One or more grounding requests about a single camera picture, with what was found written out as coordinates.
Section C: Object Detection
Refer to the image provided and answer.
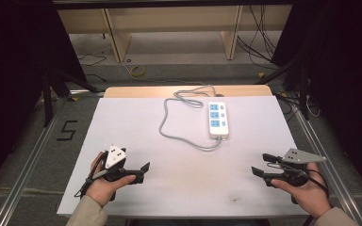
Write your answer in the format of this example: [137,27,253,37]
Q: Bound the yellow tape roll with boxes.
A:
[129,64,146,78]

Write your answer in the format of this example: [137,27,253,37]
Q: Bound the wooden shelf unit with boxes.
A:
[57,4,294,63]

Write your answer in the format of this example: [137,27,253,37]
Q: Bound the metal floor rail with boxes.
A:
[0,96,70,226]
[289,99,360,226]

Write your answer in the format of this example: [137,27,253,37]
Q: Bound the black and white floor cables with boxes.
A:
[275,91,322,124]

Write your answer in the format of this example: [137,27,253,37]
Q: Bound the grey power strip cable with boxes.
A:
[157,85,223,153]

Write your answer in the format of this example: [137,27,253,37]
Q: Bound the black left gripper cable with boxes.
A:
[74,152,108,200]

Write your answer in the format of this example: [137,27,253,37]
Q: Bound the person's right hand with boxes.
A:
[270,161,332,219]

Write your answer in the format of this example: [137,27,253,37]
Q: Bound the white table sheet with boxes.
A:
[56,95,311,219]

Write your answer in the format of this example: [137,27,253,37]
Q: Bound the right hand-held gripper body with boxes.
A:
[263,148,327,188]

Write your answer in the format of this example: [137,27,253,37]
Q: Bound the thin black floor cable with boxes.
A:
[77,52,108,68]

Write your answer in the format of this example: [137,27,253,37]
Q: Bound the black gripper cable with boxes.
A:
[302,169,330,226]
[74,152,108,200]

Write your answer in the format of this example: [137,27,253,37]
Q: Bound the wooden table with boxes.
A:
[103,84,273,99]

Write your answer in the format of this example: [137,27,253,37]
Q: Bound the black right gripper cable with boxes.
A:
[302,169,330,226]

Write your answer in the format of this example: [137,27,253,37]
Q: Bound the black curtain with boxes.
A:
[270,0,362,203]
[0,0,89,197]

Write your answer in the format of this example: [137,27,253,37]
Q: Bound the black tripod stand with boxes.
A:
[256,58,313,121]
[41,66,106,128]

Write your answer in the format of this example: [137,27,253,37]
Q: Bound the white power strip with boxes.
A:
[207,101,231,140]

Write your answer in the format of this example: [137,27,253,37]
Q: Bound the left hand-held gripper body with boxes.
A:
[101,144,146,186]

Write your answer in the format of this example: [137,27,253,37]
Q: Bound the person's left hand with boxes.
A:
[84,152,137,208]

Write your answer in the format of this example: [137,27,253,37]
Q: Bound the short black floor cable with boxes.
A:
[85,73,107,84]

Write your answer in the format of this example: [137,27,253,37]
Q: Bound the bundle of black cables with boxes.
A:
[236,5,285,71]

